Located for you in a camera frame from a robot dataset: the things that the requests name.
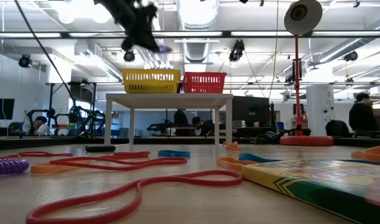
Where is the purple coil hair tie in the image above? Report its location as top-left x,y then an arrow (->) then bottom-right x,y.
0,157 -> 31,176

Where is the person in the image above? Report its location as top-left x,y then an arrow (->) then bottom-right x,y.
173,108 -> 190,137
32,115 -> 51,136
348,92 -> 380,138
191,116 -> 211,137

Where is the black wall monitor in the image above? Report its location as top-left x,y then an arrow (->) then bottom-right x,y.
0,98 -> 16,121

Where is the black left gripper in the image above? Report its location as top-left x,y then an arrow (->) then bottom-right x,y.
95,0 -> 166,52

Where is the red desk lamp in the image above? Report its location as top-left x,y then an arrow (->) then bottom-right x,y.
279,0 -> 335,147

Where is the blue rubber band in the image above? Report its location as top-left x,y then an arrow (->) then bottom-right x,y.
157,149 -> 192,159
238,152 -> 282,164

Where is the white pillar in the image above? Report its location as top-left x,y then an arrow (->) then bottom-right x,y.
306,85 -> 336,136

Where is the white perforated metal shelf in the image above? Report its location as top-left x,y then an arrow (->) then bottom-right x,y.
103,92 -> 234,146

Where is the red plastic basket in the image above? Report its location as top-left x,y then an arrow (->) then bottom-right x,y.
182,72 -> 227,95

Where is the yellow Crayola crayon box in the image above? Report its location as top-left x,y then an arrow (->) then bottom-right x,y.
240,159 -> 380,224

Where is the black screen panel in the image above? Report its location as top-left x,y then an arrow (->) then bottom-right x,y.
232,95 -> 272,128

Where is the yellow plastic basket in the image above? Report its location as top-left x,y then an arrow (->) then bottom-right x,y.
120,68 -> 182,95

